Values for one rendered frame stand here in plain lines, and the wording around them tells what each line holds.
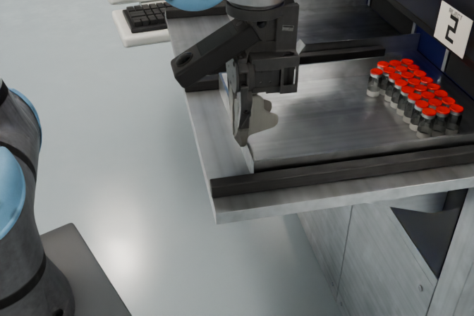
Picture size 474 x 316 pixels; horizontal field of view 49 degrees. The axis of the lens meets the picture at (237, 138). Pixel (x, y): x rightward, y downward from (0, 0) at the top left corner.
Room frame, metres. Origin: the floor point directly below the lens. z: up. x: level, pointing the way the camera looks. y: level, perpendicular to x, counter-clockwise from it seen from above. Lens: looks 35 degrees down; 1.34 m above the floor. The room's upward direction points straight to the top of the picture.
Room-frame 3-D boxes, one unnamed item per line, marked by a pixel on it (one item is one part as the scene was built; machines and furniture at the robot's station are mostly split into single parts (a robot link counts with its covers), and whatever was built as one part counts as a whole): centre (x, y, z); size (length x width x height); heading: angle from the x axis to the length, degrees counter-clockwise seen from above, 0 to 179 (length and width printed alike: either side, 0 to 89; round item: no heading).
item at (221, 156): (0.89, -0.14, 0.87); 0.70 x 0.48 x 0.02; 12
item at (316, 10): (1.07, -0.17, 0.90); 0.34 x 0.26 x 0.04; 102
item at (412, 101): (0.74, -0.27, 0.90); 0.18 x 0.02 x 0.05; 12
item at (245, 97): (0.59, -0.01, 0.99); 0.05 x 0.02 x 0.09; 12
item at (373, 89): (0.79, -0.24, 0.90); 0.02 x 0.02 x 0.05
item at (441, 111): (0.75, -0.29, 0.90); 0.18 x 0.02 x 0.05; 12
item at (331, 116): (0.72, -0.16, 0.90); 0.34 x 0.26 x 0.04; 102
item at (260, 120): (0.60, -0.03, 0.95); 0.06 x 0.03 x 0.09; 102
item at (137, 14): (1.35, 0.10, 0.82); 0.40 x 0.14 x 0.02; 109
